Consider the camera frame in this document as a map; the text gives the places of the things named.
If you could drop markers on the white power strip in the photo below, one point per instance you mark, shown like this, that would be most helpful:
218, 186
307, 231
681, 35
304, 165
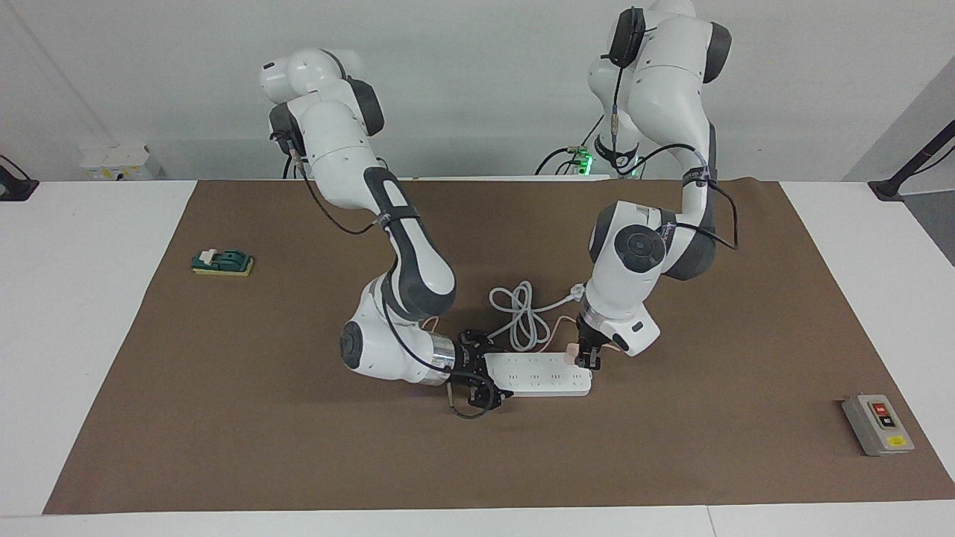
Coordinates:
537, 377

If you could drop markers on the white wall socket box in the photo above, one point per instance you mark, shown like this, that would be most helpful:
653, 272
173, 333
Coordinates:
116, 164

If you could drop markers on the grey on-off switch box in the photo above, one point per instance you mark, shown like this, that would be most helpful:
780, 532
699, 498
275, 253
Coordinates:
877, 425

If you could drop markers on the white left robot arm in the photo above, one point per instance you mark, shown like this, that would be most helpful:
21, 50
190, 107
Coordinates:
671, 89

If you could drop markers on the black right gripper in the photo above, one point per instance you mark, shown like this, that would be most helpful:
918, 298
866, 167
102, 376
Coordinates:
468, 369

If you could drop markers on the black table clamp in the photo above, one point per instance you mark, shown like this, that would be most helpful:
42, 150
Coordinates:
15, 186

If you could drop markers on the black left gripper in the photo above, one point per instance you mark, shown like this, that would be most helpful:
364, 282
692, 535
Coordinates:
589, 330

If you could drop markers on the green knife switch yellow base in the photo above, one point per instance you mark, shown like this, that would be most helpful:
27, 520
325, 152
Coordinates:
224, 262

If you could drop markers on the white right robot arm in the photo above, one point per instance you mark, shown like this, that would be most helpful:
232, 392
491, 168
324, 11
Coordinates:
336, 142

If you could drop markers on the black angled stand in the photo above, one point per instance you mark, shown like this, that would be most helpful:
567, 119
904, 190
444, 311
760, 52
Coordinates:
918, 160

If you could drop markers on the brown table mat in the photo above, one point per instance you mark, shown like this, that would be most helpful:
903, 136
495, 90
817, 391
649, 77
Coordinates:
298, 447

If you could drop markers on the pink charger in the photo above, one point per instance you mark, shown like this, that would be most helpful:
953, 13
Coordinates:
571, 354

